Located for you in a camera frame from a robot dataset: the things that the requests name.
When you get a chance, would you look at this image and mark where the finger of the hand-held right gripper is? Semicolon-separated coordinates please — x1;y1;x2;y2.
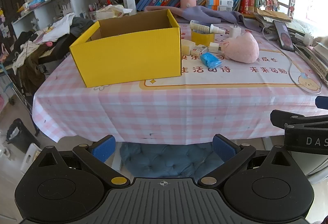
316;96;328;110
270;109;328;130

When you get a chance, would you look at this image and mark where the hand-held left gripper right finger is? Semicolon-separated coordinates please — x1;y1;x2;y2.
198;134;291;189

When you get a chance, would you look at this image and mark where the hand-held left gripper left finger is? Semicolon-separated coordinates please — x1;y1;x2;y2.
31;135;130;190

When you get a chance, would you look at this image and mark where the pink plush toy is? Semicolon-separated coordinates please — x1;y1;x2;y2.
220;32;260;63

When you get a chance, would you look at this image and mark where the blue plastic packet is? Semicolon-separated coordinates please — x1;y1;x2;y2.
200;52;224;69

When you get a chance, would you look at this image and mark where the yellow cardboard box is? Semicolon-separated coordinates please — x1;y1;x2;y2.
69;9;183;88

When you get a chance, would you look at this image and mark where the white plug charger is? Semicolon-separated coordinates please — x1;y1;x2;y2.
229;24;241;39

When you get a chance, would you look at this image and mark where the blue spray bottle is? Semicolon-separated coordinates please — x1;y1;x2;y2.
190;20;227;35

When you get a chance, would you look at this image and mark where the stack of papers and books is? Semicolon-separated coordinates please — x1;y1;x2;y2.
254;7;328;86

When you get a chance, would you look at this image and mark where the blue tufted chair cushion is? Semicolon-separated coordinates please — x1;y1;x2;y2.
120;142;226;178

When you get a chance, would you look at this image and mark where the white plastic adapter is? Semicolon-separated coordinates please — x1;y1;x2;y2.
295;33;314;46

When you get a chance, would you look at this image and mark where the white plastic stool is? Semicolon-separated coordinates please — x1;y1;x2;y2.
20;143;43;174

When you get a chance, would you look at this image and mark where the black smartphone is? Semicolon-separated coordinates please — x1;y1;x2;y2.
274;20;295;52

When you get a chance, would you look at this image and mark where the black trash bin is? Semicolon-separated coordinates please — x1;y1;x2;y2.
6;118;34;154

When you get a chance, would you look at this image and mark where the brown paper envelope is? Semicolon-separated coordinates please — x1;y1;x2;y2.
256;7;293;22

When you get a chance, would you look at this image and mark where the small red white box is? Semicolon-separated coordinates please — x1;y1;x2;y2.
191;45;208;56

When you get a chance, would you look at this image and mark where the yellow tape roll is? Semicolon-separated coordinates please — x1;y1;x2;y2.
191;29;215;45

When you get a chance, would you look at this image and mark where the colourful figure card pack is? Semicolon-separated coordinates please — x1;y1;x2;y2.
259;0;280;10

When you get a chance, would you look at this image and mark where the orange blue white carton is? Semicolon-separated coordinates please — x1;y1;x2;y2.
206;0;234;8
206;5;232;12

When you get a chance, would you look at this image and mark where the pile of clothes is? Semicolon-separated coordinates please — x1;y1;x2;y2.
11;12;94;96

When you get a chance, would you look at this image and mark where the purple fleece cloth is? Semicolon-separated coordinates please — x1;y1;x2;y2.
144;6;259;32

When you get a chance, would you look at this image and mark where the white tissue pack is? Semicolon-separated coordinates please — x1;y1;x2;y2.
96;4;134;21

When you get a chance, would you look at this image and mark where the white cable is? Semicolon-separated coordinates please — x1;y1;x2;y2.
263;25;322;95

